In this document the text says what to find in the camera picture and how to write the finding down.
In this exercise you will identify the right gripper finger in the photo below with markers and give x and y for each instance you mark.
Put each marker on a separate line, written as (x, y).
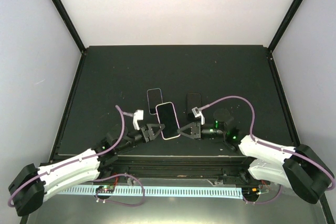
(180, 132)
(187, 127)

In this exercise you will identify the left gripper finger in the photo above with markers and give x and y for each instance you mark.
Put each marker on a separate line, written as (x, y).
(152, 125)
(155, 131)

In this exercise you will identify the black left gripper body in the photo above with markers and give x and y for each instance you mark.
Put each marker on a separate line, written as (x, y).
(146, 137)

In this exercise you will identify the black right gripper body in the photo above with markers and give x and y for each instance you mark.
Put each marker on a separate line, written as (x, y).
(197, 136)

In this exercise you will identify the black phone case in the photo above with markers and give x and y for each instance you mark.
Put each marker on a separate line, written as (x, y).
(187, 113)

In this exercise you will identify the blue smartphone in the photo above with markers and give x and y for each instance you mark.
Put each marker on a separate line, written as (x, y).
(153, 99)

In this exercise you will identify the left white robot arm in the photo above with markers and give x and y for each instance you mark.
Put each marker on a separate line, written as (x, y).
(35, 185)

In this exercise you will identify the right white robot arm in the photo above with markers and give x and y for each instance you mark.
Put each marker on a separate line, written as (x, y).
(297, 168)

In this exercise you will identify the left green circuit board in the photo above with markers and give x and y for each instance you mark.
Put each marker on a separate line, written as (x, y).
(105, 189)

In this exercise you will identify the right circuit board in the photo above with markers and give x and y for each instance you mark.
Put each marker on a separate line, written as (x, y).
(254, 191)

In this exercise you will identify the clear acrylic sheet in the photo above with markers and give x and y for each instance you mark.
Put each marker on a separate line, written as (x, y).
(287, 208)

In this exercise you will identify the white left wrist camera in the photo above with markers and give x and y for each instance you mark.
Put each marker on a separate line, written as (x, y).
(138, 115)

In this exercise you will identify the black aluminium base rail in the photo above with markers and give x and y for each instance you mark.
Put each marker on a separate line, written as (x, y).
(180, 167)

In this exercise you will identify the white slotted cable duct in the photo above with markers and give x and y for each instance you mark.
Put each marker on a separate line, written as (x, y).
(158, 191)

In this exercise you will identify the left black frame post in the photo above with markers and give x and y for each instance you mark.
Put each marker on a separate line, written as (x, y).
(69, 24)

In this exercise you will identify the black frame post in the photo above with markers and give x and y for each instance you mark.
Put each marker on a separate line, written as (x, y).
(69, 24)
(293, 8)

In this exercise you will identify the right black frame post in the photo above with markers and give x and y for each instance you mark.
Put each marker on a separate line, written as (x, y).
(293, 8)

